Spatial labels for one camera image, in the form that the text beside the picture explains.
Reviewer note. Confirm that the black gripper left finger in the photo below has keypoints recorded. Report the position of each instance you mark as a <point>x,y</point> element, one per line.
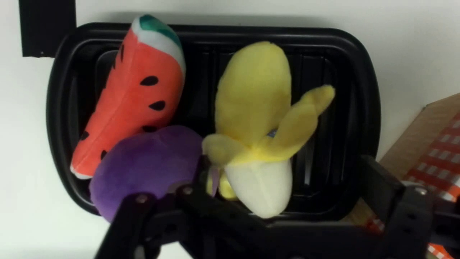
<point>191,230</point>

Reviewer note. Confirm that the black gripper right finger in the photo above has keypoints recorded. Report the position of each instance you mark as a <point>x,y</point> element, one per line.
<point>411,225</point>

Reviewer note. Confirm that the purple eggplant plushie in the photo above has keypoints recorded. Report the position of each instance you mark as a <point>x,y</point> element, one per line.
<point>144,163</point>

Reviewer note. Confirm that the orange checkered box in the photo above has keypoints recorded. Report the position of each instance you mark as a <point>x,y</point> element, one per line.
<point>431,138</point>

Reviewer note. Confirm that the large black tape patch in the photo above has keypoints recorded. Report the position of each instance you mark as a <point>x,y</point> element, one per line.
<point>45,26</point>

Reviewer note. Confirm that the watermelon slice plushie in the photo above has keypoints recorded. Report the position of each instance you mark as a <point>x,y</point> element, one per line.
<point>138,95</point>

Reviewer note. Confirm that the black plastic tray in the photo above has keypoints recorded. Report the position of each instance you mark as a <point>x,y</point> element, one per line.
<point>345,95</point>

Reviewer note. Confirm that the yellow banana plushie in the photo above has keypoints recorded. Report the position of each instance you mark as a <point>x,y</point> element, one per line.
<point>253,95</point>

